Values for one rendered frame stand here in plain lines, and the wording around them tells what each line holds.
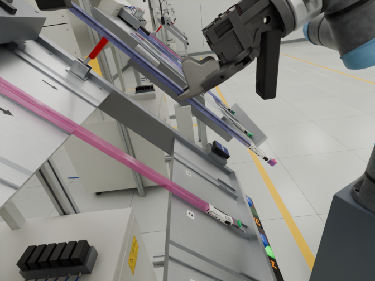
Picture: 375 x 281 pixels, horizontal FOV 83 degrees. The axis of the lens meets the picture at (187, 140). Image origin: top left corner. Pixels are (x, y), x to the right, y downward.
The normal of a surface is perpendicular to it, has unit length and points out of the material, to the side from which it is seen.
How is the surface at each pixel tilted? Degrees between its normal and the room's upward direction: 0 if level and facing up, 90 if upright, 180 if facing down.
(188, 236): 47
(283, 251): 0
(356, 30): 106
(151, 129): 90
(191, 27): 90
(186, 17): 90
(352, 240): 90
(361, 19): 99
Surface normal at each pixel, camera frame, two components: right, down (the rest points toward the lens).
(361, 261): -0.87, 0.33
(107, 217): -0.12, -0.86
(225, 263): 0.64, -0.68
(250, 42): 0.03, 0.49
